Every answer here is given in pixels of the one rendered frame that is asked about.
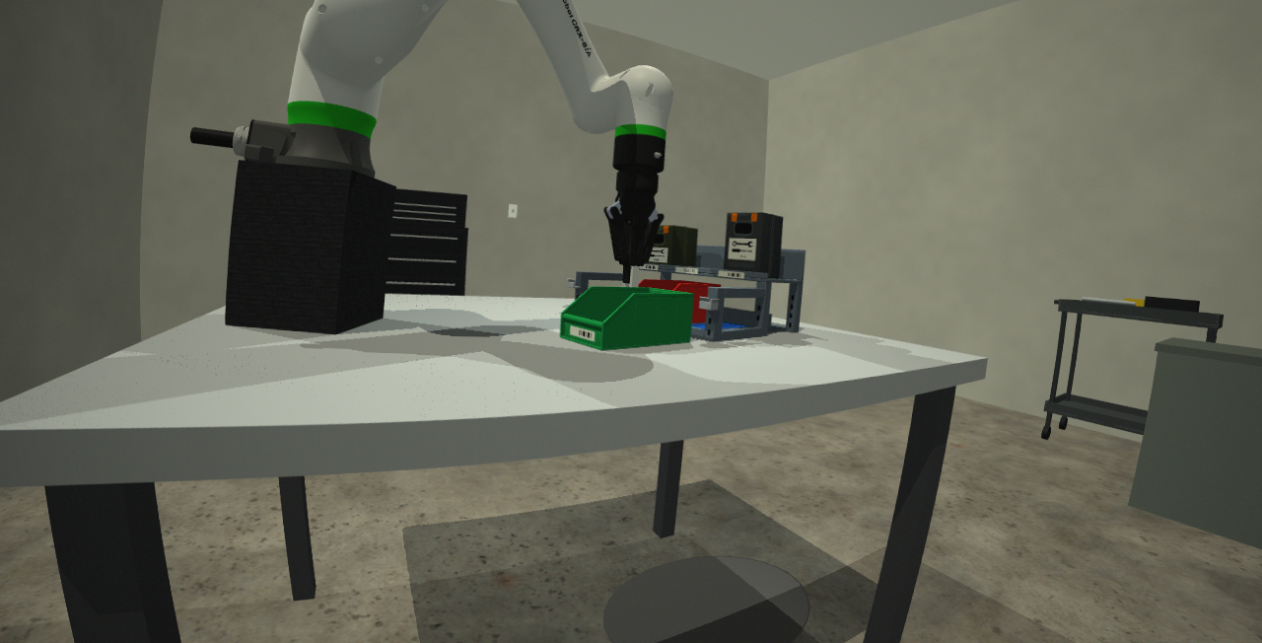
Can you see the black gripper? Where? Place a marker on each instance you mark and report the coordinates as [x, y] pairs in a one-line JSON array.
[[634, 201]]

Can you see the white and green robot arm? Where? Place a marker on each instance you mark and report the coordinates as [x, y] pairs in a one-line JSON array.
[[347, 46]]

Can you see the green bin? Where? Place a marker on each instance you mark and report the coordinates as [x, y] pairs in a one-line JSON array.
[[607, 318]]

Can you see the red bin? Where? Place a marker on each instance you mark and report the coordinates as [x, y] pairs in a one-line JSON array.
[[698, 288]]

